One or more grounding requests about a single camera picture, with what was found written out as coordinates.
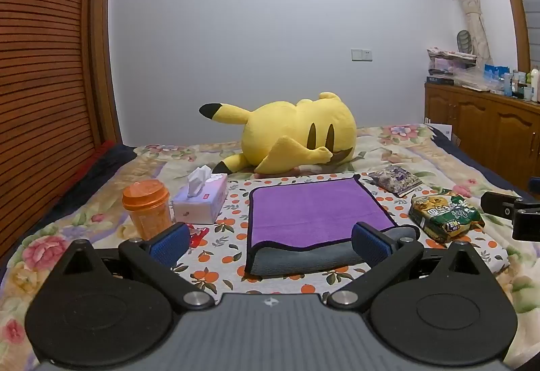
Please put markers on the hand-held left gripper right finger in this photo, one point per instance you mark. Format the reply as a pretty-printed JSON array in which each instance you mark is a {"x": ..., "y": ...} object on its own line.
[{"x": 371, "y": 243}]

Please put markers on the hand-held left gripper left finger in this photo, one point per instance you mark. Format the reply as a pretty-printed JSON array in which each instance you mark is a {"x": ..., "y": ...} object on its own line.
[{"x": 171, "y": 243}]

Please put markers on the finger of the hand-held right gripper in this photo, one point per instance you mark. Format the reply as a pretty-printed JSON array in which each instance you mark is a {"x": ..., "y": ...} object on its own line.
[
  {"x": 498, "y": 203},
  {"x": 527, "y": 221}
]

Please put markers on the purple and grey towel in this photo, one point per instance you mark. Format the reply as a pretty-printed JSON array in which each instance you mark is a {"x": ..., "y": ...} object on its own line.
[{"x": 312, "y": 202}]

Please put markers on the red wrapper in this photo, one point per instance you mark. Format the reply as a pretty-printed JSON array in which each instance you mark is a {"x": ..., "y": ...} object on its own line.
[{"x": 197, "y": 235}]

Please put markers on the orange plastic cup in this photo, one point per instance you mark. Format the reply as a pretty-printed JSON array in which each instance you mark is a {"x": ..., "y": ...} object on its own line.
[{"x": 147, "y": 206}]

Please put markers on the purple tissue box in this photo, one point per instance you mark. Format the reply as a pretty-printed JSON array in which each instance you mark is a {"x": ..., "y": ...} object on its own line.
[{"x": 202, "y": 202}]

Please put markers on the green noodle packet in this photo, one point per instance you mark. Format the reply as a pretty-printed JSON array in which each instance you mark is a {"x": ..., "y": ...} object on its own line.
[{"x": 445, "y": 215}]

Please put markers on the orange fruit print cloth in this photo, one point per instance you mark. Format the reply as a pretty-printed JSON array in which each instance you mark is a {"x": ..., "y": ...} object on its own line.
[{"x": 230, "y": 236}]

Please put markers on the purple snack packet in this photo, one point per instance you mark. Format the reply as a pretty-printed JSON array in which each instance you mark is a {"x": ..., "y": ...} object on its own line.
[{"x": 395, "y": 181}]

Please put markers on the wooden cabinet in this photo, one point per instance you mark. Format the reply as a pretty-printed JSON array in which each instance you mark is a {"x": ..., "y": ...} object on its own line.
[{"x": 476, "y": 118}]

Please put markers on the white cardboard box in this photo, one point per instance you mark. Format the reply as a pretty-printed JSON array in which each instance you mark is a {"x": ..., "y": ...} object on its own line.
[{"x": 441, "y": 131}]

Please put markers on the white bottle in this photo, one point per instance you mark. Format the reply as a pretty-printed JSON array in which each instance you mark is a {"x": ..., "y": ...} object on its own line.
[{"x": 535, "y": 84}]

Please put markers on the blue and white box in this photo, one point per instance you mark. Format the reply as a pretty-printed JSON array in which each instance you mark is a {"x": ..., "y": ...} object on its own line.
[{"x": 497, "y": 72}]

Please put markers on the yellow plush toy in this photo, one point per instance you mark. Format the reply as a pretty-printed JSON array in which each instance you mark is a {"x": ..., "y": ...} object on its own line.
[{"x": 291, "y": 130}]

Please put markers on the grey hand fan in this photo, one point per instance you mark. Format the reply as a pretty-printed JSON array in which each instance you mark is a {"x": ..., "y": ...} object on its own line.
[{"x": 464, "y": 41}]

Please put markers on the wooden door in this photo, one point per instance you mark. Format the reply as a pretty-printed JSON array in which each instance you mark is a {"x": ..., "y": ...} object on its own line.
[{"x": 107, "y": 59}]

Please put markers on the wooden louvered wardrobe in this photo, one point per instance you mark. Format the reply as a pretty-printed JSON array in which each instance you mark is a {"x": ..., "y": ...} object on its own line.
[{"x": 38, "y": 80}]

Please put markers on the white wall switch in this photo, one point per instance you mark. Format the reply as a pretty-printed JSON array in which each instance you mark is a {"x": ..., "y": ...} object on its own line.
[{"x": 362, "y": 54}]

